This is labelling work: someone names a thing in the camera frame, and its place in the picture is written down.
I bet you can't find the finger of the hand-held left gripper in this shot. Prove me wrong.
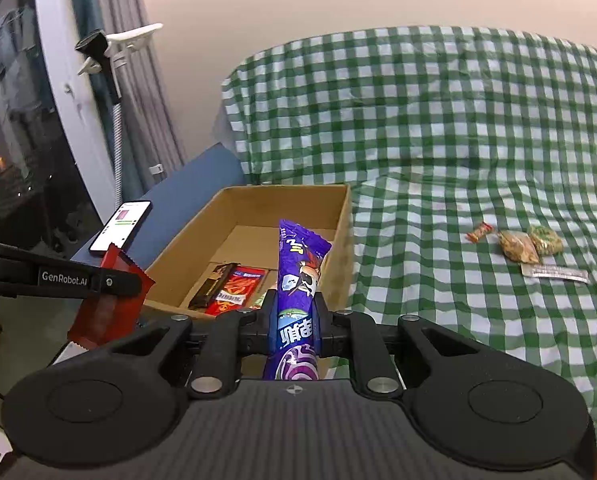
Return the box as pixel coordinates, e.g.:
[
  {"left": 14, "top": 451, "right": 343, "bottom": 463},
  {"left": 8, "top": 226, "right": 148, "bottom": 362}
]
[{"left": 0, "top": 237, "right": 145, "bottom": 298}]

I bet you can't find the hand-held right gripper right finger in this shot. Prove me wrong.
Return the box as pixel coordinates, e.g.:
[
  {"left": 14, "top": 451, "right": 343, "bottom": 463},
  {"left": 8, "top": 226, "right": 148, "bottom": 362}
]
[{"left": 313, "top": 291, "right": 485, "bottom": 401}]

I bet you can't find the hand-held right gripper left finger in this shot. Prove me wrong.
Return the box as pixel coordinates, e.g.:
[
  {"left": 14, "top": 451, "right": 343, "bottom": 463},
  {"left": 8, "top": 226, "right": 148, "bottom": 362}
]
[{"left": 103, "top": 291, "right": 278, "bottom": 402}]

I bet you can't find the red printed snack packet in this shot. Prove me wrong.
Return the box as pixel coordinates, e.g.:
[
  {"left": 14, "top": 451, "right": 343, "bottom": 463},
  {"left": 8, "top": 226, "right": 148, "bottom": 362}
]
[{"left": 204, "top": 266, "right": 270, "bottom": 317}]

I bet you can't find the plain red snack packet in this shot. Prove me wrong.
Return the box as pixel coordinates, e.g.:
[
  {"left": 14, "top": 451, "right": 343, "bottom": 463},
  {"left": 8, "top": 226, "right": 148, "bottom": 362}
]
[{"left": 67, "top": 242, "right": 156, "bottom": 353}]

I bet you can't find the dark brown snack bar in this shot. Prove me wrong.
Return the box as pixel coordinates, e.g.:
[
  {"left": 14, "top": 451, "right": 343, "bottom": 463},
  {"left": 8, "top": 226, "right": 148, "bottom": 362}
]
[{"left": 187, "top": 262, "right": 240, "bottom": 311}]

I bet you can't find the purple snack packet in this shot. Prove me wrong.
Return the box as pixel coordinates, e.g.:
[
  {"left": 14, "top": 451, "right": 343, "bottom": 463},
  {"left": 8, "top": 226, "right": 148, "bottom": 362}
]
[{"left": 262, "top": 219, "right": 332, "bottom": 383}]

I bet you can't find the brown cardboard box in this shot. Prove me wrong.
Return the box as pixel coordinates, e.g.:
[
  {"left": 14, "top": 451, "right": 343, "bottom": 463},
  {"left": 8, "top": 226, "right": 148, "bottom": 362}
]
[{"left": 141, "top": 184, "right": 354, "bottom": 381}]

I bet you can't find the black smartphone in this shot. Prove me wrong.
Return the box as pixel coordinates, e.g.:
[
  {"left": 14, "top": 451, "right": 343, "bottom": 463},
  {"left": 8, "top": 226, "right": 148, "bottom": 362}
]
[{"left": 89, "top": 200, "right": 152, "bottom": 257}]

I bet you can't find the dark glass window pane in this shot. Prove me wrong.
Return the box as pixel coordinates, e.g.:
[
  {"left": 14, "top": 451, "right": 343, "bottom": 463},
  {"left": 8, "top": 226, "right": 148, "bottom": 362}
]
[{"left": 0, "top": 0, "right": 102, "bottom": 261}]

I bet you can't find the blue cushion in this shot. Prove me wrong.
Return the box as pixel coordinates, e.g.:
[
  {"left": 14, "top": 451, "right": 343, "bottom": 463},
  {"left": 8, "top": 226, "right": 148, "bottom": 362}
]
[{"left": 73, "top": 142, "right": 246, "bottom": 271}]

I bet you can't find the small orange candy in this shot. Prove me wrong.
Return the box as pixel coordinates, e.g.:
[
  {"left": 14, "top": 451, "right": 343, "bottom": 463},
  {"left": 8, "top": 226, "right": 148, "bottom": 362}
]
[{"left": 467, "top": 222, "right": 495, "bottom": 244}]

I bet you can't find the grey curtain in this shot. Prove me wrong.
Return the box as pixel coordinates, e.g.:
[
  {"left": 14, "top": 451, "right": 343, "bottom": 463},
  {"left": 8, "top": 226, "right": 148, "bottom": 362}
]
[{"left": 86, "top": 0, "right": 188, "bottom": 196}]

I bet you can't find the brown wrapped cookie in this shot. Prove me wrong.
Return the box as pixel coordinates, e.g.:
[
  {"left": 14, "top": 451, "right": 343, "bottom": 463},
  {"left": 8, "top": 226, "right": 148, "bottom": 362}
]
[{"left": 497, "top": 230, "right": 541, "bottom": 264}]

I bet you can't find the green checked cloth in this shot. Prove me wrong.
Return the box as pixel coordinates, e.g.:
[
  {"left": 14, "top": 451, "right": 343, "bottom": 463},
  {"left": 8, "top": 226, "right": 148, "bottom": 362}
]
[{"left": 222, "top": 25, "right": 597, "bottom": 453}]

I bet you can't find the clear flat snack wrapper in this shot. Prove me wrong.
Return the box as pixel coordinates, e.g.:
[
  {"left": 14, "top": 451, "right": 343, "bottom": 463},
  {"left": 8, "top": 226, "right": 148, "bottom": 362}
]
[{"left": 521, "top": 265, "right": 590, "bottom": 283}]

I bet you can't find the green wrapped cookie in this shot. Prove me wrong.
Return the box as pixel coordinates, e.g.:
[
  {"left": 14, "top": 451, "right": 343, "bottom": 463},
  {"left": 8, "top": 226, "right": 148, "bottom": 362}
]
[{"left": 527, "top": 225, "right": 564, "bottom": 256}]

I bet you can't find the white curved window frame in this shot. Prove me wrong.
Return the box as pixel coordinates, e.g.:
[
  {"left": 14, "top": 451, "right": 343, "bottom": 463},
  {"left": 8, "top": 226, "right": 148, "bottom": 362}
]
[{"left": 32, "top": 0, "right": 116, "bottom": 221}]

